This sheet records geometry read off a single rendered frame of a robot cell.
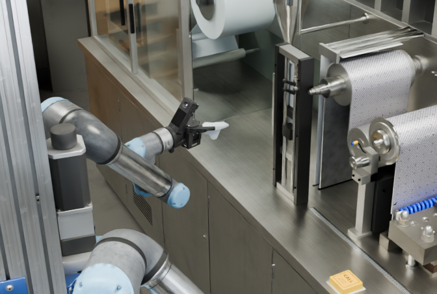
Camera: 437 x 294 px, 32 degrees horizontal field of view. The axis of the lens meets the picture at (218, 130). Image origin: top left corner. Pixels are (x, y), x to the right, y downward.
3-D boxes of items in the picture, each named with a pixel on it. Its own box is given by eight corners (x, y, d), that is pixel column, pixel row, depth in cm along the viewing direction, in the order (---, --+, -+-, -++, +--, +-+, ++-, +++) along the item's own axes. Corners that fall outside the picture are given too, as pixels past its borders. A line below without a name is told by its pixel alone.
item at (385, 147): (367, 133, 235) (381, 128, 228) (372, 131, 236) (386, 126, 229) (374, 156, 235) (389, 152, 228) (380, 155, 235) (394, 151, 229)
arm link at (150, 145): (121, 163, 239) (119, 139, 235) (149, 151, 246) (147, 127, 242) (136, 172, 234) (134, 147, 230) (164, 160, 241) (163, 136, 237)
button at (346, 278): (328, 282, 228) (329, 276, 227) (348, 275, 231) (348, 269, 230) (343, 296, 223) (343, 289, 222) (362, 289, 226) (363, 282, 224)
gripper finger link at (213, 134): (227, 136, 253) (199, 136, 252) (229, 121, 250) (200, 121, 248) (228, 142, 250) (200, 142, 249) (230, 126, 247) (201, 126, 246)
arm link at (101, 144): (99, 115, 198) (199, 187, 234) (75, 102, 205) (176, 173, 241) (74, 153, 196) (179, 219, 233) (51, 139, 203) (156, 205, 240)
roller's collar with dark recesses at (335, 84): (318, 93, 250) (319, 75, 247) (333, 90, 253) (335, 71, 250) (330, 101, 245) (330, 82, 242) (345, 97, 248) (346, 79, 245)
